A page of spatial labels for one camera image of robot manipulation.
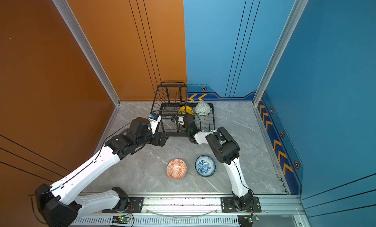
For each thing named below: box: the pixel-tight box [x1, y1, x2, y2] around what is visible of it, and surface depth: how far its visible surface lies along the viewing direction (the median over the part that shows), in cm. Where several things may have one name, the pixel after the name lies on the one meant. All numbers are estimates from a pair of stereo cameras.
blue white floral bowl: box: [194, 155, 217, 178], surface depth 84 cm
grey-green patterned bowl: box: [194, 101, 211, 116], surface depth 114 cm
